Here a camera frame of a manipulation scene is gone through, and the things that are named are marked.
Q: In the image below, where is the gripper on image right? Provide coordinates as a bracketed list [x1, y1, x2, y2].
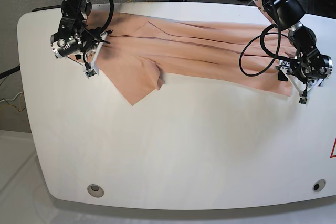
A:
[276, 60, 324, 98]

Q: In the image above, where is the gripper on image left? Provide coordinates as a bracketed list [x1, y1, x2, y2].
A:
[75, 29, 113, 73]

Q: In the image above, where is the peach T-shirt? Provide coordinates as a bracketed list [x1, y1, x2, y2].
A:
[96, 13, 292, 105]

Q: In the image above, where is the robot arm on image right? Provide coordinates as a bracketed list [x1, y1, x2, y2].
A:
[252, 0, 333, 104]

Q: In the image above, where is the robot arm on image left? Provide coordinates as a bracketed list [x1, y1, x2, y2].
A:
[50, 0, 114, 78]

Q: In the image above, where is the black bar at left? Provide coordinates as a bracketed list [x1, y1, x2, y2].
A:
[0, 65, 20, 79]

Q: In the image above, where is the right table grommet hole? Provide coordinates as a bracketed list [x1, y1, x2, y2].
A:
[312, 179, 326, 192]

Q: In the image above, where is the table grommet hole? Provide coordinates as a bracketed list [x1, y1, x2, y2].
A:
[87, 184, 104, 198]
[312, 179, 326, 192]

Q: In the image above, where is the left table grommet hole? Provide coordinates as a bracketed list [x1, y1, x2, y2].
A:
[87, 184, 104, 198]

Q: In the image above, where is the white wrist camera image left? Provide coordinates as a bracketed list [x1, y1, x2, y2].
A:
[83, 68, 99, 79]

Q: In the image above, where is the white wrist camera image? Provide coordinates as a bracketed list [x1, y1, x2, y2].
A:
[299, 96, 308, 104]
[83, 68, 99, 79]

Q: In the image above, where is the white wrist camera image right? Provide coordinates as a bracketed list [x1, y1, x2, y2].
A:
[299, 96, 308, 104]

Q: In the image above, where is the white cable on floor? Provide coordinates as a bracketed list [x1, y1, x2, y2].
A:
[0, 91, 24, 104]

